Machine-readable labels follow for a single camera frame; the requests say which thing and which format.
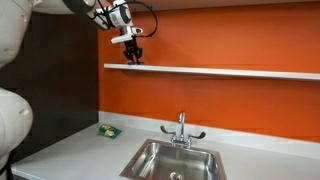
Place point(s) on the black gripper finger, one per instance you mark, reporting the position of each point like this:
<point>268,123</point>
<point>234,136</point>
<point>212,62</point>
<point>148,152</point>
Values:
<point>127,56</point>
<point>139,56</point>

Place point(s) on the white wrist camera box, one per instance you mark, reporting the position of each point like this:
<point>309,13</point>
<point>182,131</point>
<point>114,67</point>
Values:
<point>125,36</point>

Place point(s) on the white backsplash strip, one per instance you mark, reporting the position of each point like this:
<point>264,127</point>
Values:
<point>233,136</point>

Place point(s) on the dark wood cabinet panel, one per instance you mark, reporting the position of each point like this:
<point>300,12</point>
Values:
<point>60,83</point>

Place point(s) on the green snack packet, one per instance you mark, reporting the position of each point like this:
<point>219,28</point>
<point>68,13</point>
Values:
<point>109,131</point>

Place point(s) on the blue protein bar snack packet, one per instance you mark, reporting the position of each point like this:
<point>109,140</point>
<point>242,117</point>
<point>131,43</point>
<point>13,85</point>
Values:
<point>135,62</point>

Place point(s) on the thin white wall shelf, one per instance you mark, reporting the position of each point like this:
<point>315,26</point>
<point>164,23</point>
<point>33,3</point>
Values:
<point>216,71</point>

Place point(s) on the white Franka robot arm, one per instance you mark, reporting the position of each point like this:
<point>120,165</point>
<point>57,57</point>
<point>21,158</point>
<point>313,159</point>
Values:
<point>13,66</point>

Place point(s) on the stainless steel sink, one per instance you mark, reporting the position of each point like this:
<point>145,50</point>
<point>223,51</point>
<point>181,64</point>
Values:
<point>173,161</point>

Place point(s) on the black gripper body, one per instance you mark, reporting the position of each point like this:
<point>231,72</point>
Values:
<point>132,45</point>

